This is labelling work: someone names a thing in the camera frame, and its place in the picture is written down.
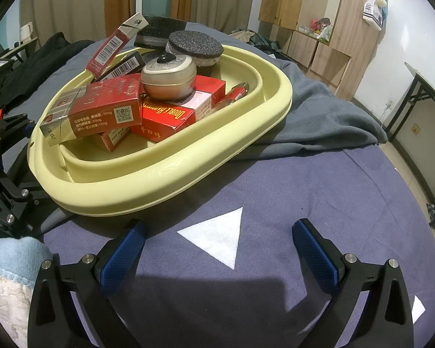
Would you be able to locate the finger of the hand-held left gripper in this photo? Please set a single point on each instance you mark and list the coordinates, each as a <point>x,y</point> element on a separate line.
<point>25,192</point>
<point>14,125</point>

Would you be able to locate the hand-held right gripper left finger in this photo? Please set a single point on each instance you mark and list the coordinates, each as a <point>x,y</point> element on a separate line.
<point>123,257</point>

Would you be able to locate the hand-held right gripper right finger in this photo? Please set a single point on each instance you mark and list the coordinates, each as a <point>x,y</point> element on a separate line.
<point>315,257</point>

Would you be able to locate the red and silver cigarette pack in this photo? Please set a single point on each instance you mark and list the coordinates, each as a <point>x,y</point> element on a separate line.
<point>101,116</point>

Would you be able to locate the yellow plastic basin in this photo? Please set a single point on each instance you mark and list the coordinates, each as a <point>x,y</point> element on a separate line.
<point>166,174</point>

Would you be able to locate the small red cigarette pack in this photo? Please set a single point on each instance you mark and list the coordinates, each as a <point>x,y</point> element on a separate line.
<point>112,139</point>

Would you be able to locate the red barcode cigarette pack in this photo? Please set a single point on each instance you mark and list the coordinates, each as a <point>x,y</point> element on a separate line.
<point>108,49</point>

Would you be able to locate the large red cigarette carton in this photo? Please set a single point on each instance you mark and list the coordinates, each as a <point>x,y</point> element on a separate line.
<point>174,119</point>

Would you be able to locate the round silver jar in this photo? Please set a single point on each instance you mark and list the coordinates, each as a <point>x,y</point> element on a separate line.
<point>166,83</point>

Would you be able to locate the black striped sponge block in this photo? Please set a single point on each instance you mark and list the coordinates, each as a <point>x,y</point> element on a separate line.
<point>156,29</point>

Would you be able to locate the red and clear lighter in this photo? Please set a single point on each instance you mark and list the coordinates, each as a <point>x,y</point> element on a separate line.
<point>235,93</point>

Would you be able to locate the round black sponge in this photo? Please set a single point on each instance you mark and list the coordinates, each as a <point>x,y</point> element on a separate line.
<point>195,43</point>

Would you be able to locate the light blue towel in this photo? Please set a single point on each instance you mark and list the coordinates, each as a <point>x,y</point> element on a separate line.
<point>11,253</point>

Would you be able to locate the black cloth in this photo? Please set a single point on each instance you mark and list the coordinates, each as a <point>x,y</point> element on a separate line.
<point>40,65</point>

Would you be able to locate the white quilted blanket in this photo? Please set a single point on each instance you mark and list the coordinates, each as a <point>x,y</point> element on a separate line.
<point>3,297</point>

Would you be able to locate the small side table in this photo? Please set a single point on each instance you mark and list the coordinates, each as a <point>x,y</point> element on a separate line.
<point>18,49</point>

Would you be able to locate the white kettle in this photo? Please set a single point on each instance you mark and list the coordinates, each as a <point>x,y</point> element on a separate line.
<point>27,31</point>

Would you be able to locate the beige curtain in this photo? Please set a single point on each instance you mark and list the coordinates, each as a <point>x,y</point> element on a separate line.
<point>224,0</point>
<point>69,7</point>

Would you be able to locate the grey cloth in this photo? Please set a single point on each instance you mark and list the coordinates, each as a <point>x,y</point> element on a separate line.
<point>330,116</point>

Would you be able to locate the black folding table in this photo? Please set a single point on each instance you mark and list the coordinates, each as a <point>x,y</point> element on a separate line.
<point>431,83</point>

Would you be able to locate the wooden wardrobe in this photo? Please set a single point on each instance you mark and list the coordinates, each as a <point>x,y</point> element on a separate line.
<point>348,43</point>

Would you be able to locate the black suitcase with clothes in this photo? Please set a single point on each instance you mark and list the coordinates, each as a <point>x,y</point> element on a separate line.
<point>253,38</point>

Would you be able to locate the pile of colourful packets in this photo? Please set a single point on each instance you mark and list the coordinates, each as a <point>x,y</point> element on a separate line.
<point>317,25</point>

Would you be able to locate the white hanging plastic bag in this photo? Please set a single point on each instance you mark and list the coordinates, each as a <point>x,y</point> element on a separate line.
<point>373,11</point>

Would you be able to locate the yellowed wall socket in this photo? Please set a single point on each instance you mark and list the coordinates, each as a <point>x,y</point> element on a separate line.
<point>415,129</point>

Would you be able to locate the white wall plug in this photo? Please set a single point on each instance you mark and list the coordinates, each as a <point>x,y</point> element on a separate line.
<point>389,104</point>

